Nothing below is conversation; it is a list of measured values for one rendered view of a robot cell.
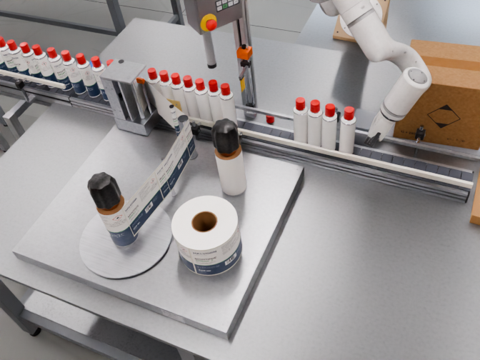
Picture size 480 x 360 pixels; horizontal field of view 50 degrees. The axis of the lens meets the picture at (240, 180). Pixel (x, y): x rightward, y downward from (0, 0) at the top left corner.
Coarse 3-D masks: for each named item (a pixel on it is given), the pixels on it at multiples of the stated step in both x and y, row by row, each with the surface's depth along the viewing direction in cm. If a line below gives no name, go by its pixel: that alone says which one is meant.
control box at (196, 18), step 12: (192, 0) 162; (204, 0) 163; (216, 0) 165; (240, 0) 170; (192, 12) 167; (204, 12) 166; (228, 12) 170; (240, 12) 173; (192, 24) 173; (204, 24) 168
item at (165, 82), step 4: (160, 72) 194; (164, 72) 193; (160, 76) 194; (164, 76) 193; (168, 76) 195; (160, 80) 197; (164, 80) 194; (168, 80) 195; (160, 84) 196; (164, 84) 195; (168, 84) 195; (164, 88) 196; (168, 88) 196; (164, 92) 198; (168, 92) 198; (164, 96) 200; (168, 96) 199; (172, 96) 200
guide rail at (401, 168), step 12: (192, 120) 200; (204, 120) 199; (252, 132) 192; (288, 144) 188; (300, 144) 185; (336, 156) 182; (348, 156) 180; (360, 156) 179; (384, 168) 177; (396, 168) 174; (408, 168) 173; (444, 180) 169; (456, 180) 168
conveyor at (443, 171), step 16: (80, 96) 222; (208, 128) 201; (240, 128) 199; (256, 128) 198; (272, 128) 197; (272, 144) 192; (336, 144) 188; (384, 160) 181; (400, 160) 180; (416, 176) 175; (464, 176) 173
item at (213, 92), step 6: (210, 84) 186; (216, 84) 187; (210, 90) 188; (216, 90) 188; (210, 96) 189; (216, 96) 189; (210, 102) 192; (216, 102) 191; (216, 108) 193; (216, 114) 195; (222, 114) 196; (216, 120) 198
